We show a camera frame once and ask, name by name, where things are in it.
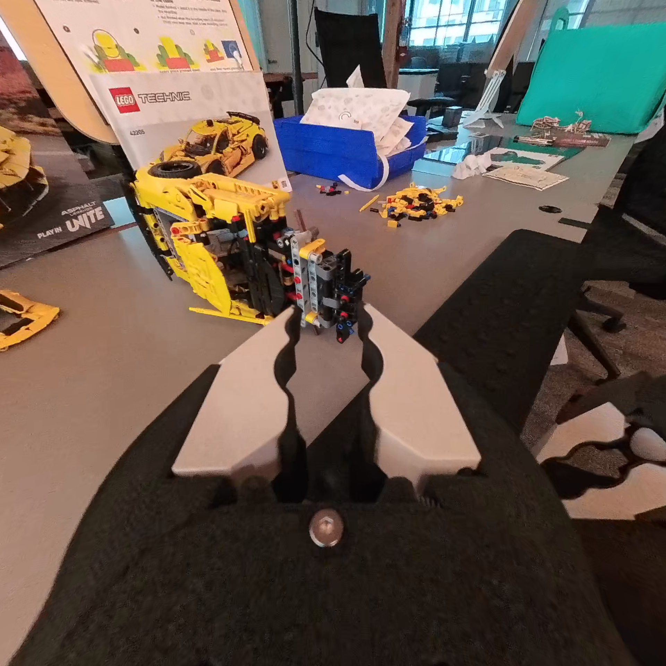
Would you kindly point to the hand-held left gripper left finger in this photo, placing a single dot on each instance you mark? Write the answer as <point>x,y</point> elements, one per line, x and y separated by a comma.
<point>234,416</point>

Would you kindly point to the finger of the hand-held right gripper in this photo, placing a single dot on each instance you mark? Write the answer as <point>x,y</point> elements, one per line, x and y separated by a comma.
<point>582,432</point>
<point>645,491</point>

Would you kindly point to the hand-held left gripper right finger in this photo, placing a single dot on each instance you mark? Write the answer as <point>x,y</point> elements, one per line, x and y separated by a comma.
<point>421,416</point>

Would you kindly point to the pile of yellow toy bricks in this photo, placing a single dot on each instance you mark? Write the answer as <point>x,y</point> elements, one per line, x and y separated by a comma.
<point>416,205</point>

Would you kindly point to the yellow toy car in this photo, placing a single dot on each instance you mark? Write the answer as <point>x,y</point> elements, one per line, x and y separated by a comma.
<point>218,197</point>

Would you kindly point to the grey desk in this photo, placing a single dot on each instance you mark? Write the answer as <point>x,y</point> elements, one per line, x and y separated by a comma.
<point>130,395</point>

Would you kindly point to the black desk grommet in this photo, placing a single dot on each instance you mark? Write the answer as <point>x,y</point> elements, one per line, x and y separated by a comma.
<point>550,209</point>

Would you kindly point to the wooden desk lamp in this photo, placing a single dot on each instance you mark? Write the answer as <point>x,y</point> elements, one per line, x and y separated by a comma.
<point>507,41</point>

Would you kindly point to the yellow toy axle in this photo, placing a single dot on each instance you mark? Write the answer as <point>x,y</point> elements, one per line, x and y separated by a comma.
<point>369,203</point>

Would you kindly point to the yellow toy car panel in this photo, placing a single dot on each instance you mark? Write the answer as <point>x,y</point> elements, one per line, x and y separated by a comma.
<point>26,300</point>

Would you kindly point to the scatter of small toy pins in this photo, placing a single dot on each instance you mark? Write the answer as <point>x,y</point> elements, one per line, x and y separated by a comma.
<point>330,190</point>

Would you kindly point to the white paper strip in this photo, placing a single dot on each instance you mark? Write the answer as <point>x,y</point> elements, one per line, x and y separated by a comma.
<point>386,169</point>

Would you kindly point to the crumpled white paper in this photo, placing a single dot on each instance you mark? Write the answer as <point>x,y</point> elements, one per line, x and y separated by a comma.
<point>471,166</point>

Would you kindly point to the white leaflet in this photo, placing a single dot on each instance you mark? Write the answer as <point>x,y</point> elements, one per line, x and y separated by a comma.
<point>525,178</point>

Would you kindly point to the glossy reflective sheet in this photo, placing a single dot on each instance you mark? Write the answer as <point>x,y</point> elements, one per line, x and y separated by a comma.
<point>447,153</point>

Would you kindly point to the toy car cardboard box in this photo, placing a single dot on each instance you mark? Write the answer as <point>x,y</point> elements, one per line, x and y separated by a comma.
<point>52,223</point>

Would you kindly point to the green booklet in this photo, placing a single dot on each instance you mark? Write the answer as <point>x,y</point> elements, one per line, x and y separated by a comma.
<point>520,156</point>

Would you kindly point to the blue plastic bin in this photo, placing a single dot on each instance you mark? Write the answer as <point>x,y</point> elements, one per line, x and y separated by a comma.
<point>322,151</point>

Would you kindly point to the bundle of small paper bags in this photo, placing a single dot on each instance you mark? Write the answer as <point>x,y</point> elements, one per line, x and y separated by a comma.
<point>400,132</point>

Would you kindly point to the dark red long box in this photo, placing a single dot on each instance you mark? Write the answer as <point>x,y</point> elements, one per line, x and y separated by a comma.
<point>577,140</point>

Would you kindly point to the small dark box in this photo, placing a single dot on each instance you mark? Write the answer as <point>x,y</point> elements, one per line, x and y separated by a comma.
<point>452,117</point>

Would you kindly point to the small wooden model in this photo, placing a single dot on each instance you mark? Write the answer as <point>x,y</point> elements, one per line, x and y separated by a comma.
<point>551,125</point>

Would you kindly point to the large white printed paper bag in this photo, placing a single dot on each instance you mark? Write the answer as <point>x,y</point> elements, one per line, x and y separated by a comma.
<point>354,112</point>

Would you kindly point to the teal fabric bag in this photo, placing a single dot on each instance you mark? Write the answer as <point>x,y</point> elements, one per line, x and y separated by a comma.
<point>588,78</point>

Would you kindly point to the grey metal pole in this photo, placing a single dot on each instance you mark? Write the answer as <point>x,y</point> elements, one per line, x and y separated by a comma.
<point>295,52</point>

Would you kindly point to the paned window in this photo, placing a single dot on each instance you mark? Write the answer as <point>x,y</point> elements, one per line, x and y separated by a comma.
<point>447,23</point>

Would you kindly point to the instruction sheet board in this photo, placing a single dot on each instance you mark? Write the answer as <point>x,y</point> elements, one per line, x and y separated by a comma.
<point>130,31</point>

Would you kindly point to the wooden support post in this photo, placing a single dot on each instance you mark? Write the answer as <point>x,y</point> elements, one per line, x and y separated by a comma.
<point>394,41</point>

